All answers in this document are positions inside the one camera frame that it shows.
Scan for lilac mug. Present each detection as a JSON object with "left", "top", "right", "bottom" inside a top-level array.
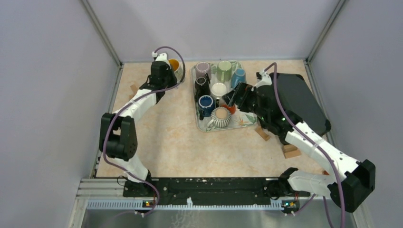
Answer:
[{"left": 195, "top": 62, "right": 211, "bottom": 79}]

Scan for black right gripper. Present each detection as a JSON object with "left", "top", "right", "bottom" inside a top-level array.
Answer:
[{"left": 222, "top": 81, "right": 269, "bottom": 121}]

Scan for floral white serving tray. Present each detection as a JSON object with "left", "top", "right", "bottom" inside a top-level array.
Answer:
[{"left": 190, "top": 60, "right": 258, "bottom": 132}]

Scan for tan wooden block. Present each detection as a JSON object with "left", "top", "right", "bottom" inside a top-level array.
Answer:
[{"left": 130, "top": 84, "right": 138, "bottom": 95}]

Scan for light blue dotted mug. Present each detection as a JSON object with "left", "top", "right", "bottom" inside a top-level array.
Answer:
[{"left": 230, "top": 68, "right": 246, "bottom": 89}]

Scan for grey striped mug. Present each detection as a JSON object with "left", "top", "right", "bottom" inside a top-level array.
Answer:
[{"left": 207, "top": 107, "right": 232, "bottom": 129}]

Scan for navy blue mug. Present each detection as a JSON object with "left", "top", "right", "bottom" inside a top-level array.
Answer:
[{"left": 198, "top": 95, "right": 215, "bottom": 121}]

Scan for black octagonal mug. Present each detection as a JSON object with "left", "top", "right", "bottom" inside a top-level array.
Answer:
[{"left": 194, "top": 74, "right": 211, "bottom": 102}]

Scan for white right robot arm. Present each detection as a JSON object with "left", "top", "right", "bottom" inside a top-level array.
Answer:
[{"left": 223, "top": 73, "right": 375, "bottom": 213}]

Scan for light green mug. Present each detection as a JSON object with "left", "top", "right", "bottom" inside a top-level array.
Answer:
[{"left": 216, "top": 61, "right": 232, "bottom": 83}]

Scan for stacked wooden blocks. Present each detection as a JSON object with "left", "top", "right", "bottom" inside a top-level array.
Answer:
[{"left": 282, "top": 144, "right": 301, "bottom": 159}]

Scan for white ribbed mug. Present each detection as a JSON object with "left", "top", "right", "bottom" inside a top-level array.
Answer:
[{"left": 211, "top": 82, "right": 228, "bottom": 99}]

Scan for black poker chip case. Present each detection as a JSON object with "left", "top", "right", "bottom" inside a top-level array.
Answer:
[{"left": 277, "top": 73, "right": 331, "bottom": 136}]

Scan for small orange cup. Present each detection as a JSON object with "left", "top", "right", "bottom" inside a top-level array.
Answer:
[{"left": 222, "top": 104, "right": 236, "bottom": 115}]

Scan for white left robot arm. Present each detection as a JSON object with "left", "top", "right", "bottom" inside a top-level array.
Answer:
[{"left": 99, "top": 52, "right": 177, "bottom": 196}]

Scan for light wooden block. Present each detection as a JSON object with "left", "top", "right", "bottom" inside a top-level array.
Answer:
[{"left": 255, "top": 126, "right": 271, "bottom": 141}]

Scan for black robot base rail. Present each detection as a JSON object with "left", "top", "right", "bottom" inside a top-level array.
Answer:
[{"left": 123, "top": 177, "right": 310, "bottom": 206}]

